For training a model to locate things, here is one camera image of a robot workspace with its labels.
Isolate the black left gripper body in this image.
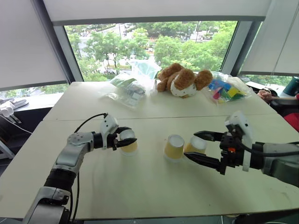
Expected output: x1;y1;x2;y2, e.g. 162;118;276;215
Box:
111;132;121;151

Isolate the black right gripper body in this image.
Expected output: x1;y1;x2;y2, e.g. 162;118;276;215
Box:
219;131;245;176

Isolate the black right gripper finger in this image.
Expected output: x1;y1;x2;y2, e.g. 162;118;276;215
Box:
193;130;227;142
183;152;222;173

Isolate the yellow white paper cup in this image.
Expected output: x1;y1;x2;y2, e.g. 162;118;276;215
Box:
120;128;139;157
163;134;185;163
184;136;208;157

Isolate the bystander bare hand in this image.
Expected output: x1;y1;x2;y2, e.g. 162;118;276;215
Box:
257;90;273;101

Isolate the clear bag with green packs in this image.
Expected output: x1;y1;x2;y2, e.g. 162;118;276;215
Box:
99;71;147;110

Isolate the clear bag of colourful blocks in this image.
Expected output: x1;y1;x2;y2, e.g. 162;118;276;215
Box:
201;70;253;106

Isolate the brown teddy bear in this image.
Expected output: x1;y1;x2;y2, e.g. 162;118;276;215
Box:
156;63;214;99

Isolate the clear teal plastic bag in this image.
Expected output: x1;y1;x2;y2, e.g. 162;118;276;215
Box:
127;58;162;81

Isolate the red garment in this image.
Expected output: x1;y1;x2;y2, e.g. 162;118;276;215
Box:
283;112;299;133

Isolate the dark green cylinder container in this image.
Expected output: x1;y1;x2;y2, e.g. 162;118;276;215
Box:
283;76;299;97

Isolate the white grey device on sill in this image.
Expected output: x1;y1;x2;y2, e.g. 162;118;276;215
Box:
0;98;30;124

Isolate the white roller blind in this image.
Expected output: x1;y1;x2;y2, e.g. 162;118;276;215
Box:
43;0;273;23
0;0;69;90
240;0;299;76

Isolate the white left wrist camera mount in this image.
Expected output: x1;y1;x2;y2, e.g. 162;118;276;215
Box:
100;113;120;150

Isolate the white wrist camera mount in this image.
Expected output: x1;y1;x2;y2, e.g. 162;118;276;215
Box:
224;110;255;173
100;113;120;150

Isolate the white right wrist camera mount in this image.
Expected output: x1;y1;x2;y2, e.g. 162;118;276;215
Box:
224;110;255;173

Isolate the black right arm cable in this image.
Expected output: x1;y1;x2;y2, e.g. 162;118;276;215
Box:
237;139;299;157

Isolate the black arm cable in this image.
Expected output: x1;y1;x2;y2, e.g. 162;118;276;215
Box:
237;139;299;157
74;112;109;133

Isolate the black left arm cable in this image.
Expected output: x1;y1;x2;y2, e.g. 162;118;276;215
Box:
74;112;109;133

